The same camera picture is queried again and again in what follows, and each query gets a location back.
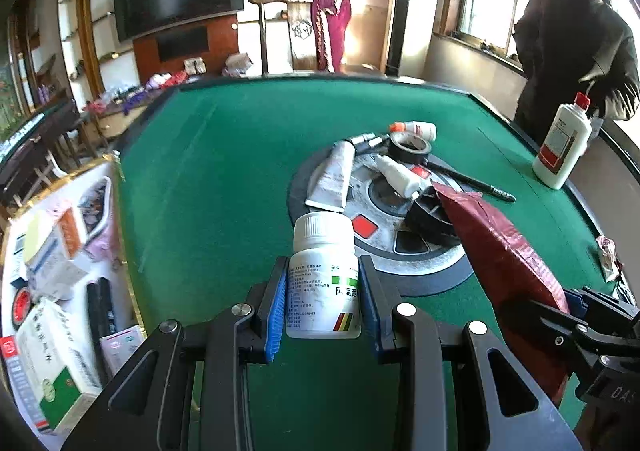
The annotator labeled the black marker purple cap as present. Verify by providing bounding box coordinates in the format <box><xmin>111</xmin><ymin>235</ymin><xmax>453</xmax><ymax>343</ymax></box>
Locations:
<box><xmin>86</xmin><ymin>282</ymin><xmax>108</xmax><ymax>386</ymax></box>

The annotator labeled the black marker pink cap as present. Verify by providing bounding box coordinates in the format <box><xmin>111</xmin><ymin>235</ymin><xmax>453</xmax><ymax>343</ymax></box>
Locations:
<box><xmin>96</xmin><ymin>277</ymin><xmax>117</xmax><ymax>337</ymax></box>

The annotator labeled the red white long box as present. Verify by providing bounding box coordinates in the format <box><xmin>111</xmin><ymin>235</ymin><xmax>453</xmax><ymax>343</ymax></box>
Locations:
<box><xmin>1</xmin><ymin>336</ymin><xmax>50</xmax><ymax>433</ymax></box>

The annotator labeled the white plastic bottle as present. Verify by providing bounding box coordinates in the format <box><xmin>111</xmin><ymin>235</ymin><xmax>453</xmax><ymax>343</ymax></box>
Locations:
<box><xmin>285</xmin><ymin>211</ymin><xmax>361</xmax><ymax>339</ymax></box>

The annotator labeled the cream soap case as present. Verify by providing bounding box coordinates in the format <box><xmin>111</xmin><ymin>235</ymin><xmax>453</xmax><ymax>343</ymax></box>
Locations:
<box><xmin>24</xmin><ymin>212</ymin><xmax>55</xmax><ymax>263</ymax></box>

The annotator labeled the flower landscape painting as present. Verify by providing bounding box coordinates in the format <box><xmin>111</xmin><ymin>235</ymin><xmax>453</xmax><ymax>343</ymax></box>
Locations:
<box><xmin>0</xmin><ymin>21</ymin><xmax>24</xmax><ymax>141</ymax></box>

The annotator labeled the gold-edged cardboard tray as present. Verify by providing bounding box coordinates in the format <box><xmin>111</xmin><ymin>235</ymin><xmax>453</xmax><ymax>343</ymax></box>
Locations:
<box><xmin>1</xmin><ymin>154</ymin><xmax>146</xmax><ymax>450</ymax></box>

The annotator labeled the red fabric pouch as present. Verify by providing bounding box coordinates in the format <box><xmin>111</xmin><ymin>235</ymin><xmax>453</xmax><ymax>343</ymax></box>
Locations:
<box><xmin>434</xmin><ymin>183</ymin><xmax>570</xmax><ymax>405</ymax></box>

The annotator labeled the small white carton box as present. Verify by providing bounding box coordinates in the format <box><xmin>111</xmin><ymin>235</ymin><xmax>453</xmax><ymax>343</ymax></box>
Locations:
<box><xmin>27</xmin><ymin>233</ymin><xmax>92</xmax><ymax>301</ymax></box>

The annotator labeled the black plastic tape dispenser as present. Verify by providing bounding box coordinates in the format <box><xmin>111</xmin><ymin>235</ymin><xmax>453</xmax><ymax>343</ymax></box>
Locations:
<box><xmin>405</xmin><ymin>186</ymin><xmax>460</xmax><ymax>247</ymax></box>

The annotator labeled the white ointment tube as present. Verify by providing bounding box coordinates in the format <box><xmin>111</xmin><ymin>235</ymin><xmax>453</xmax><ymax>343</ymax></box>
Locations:
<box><xmin>305</xmin><ymin>141</ymin><xmax>356</xmax><ymax>214</ymax></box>

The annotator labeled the large white red-capped bottle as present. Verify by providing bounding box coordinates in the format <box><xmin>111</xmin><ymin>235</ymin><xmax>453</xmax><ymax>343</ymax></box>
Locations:
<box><xmin>532</xmin><ymin>92</ymin><xmax>592</xmax><ymax>190</ymax></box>

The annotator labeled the small orange-tipped glue bottle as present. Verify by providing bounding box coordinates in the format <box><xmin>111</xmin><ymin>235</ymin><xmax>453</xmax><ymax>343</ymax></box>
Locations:
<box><xmin>388</xmin><ymin>122</ymin><xmax>437</xmax><ymax>142</ymax></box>

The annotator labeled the wooden chair with magenta cloth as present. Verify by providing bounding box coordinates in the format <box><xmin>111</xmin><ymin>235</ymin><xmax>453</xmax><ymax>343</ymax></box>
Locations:
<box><xmin>248</xmin><ymin>0</ymin><xmax>352</xmax><ymax>75</ymax></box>

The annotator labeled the white standing air conditioner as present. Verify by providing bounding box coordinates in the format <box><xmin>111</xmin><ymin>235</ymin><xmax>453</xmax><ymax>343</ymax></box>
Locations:
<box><xmin>384</xmin><ymin>0</ymin><xmax>438</xmax><ymax>78</ymax></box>

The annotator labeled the person in dark jacket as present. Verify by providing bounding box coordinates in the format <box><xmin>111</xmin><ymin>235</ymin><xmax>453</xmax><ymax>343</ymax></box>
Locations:
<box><xmin>513</xmin><ymin>0</ymin><xmax>639</xmax><ymax>145</ymax></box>

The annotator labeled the crumpled wrapper at edge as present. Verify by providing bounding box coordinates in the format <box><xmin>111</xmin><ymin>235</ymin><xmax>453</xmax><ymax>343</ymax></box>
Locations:
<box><xmin>596</xmin><ymin>235</ymin><xmax>623</xmax><ymax>282</ymax></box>

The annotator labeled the black electrical tape roll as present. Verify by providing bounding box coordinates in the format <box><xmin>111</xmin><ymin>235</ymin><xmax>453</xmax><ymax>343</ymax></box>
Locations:
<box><xmin>11</xmin><ymin>285</ymin><xmax>32</xmax><ymax>331</ymax></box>

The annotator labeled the white green medicine box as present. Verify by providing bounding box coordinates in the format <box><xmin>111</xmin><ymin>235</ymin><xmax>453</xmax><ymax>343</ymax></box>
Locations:
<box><xmin>15</xmin><ymin>298</ymin><xmax>102</xmax><ymax>435</ymax></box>

